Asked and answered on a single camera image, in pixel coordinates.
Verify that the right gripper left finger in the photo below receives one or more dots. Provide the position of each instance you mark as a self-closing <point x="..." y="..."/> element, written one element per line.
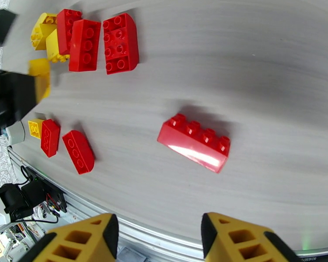
<point x="109" y="236"/>

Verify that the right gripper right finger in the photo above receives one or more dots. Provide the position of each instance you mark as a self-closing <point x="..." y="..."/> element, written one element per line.
<point x="210" y="236"/>

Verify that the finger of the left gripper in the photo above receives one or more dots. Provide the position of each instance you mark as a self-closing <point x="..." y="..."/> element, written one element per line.
<point x="41" y="78"/>

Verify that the small yellow lego brick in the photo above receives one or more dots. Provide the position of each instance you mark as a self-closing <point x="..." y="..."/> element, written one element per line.
<point x="52" y="48"/>

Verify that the red lego brick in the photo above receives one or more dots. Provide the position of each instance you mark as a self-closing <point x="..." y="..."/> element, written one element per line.
<point x="191" y="144"/>
<point x="78" y="152"/>
<point x="67" y="21"/>
<point x="49" y="138"/>
<point x="84" y="45"/>
<point x="120" y="43"/>

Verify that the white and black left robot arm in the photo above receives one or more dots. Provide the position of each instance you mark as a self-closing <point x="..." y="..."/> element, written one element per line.
<point x="12" y="199"/>

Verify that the small circuit board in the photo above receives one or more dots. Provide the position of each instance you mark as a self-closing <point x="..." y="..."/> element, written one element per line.
<point x="54" y="208"/>

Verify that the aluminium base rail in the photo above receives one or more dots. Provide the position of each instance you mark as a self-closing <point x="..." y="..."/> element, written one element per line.
<point x="158" y="239"/>

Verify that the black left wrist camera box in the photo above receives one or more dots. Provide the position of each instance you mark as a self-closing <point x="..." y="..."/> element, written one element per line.
<point x="0" y="26"/>

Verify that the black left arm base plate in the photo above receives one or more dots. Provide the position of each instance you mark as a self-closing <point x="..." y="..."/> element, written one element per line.
<point x="41" y="187"/>

